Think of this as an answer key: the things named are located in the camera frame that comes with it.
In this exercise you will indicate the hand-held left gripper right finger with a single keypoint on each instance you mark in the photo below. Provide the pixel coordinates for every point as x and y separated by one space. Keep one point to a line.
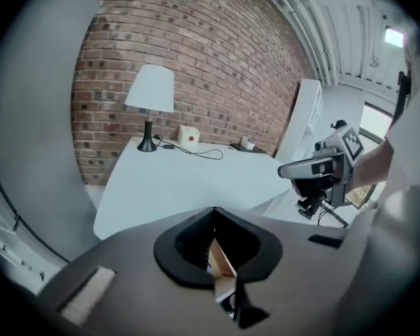
301 275

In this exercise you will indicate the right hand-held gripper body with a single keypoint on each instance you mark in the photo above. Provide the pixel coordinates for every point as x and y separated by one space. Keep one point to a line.
337 141

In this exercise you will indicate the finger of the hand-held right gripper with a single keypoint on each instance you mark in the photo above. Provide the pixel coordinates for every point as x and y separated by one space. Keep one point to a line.
297 169

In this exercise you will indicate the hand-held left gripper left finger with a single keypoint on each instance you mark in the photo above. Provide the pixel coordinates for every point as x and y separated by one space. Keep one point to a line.
143 285

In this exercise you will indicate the person's right forearm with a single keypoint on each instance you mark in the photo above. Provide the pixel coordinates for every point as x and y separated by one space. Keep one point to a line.
371 166

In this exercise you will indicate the white shelf unit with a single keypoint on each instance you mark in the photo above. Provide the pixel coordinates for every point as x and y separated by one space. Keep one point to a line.
301 117

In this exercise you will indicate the black keyboard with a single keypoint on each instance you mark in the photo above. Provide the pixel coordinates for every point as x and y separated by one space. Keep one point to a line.
257 150

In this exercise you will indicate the white pen holder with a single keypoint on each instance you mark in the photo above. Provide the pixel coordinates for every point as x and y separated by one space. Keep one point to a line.
247 142

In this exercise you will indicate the person's torso in white shirt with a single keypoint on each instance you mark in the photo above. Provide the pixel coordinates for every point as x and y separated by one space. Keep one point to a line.
409 159

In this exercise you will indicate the white desk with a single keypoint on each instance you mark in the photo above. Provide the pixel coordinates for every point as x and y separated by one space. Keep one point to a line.
196 187

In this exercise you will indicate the cream box with red button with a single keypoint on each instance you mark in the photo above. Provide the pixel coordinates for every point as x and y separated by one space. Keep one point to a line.
188 136

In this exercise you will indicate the white ceiling pipes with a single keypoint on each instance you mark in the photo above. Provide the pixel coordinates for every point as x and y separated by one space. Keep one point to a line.
311 23

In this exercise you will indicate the white table lamp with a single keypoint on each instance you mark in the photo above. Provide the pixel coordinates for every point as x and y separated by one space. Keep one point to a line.
150 89

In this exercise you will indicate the grey cabinet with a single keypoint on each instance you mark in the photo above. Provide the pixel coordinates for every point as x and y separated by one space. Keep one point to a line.
38 117

